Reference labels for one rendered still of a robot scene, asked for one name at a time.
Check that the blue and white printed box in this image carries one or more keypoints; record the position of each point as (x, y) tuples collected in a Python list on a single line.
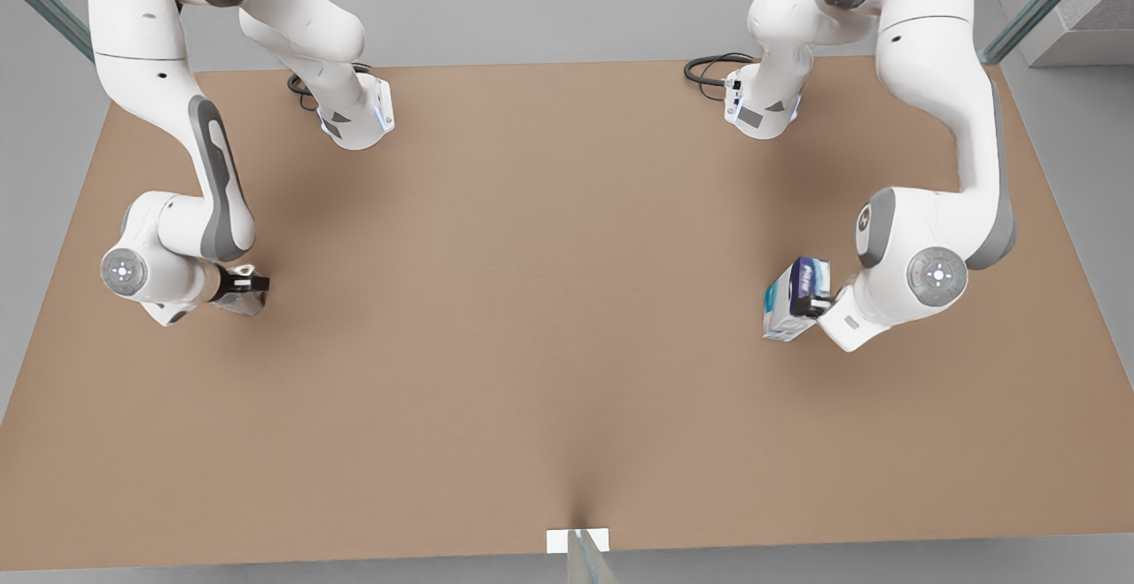
[(791, 293)]

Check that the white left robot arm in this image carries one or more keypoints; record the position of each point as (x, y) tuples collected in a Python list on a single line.
[(930, 61)]

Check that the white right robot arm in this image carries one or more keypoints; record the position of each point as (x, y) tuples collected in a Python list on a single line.
[(142, 97)]

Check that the grey concrete block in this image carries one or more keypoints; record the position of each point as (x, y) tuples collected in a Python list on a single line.
[(1085, 8)]

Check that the white post foot plate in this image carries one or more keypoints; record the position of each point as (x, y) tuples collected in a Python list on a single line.
[(556, 541)]

